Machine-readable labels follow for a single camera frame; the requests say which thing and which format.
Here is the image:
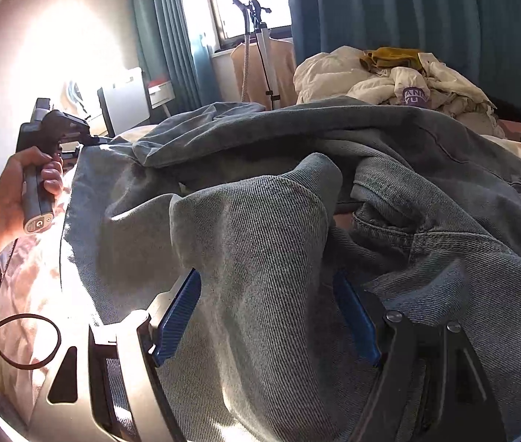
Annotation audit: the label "mustard yellow cloth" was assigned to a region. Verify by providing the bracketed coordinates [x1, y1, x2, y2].
[359, 47, 426, 74]

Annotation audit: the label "teal curtain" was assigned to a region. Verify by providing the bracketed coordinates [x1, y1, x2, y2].
[128, 0, 215, 116]

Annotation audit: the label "white garment with purple print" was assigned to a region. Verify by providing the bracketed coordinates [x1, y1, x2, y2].
[382, 67, 445, 110]

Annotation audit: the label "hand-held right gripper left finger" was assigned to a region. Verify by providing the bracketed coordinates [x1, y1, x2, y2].
[30, 268, 203, 442]

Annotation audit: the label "person's left hand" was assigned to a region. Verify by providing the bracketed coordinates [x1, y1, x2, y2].
[0, 146, 64, 255]

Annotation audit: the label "garment steamer stand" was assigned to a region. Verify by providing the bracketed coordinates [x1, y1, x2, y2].
[232, 0, 284, 110]

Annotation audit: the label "white desk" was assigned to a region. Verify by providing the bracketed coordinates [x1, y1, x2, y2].
[146, 79, 175, 119]

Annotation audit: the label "grey-blue denim pants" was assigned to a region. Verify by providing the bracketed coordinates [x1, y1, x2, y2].
[60, 96, 521, 442]

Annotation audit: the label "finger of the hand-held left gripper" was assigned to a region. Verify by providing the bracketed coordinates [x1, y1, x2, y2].
[60, 133, 114, 157]

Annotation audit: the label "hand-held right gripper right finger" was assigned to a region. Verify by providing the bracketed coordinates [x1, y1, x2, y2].
[333, 270, 508, 442]

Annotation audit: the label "pile of white clothes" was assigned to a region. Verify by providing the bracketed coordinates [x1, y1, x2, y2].
[293, 46, 500, 136]

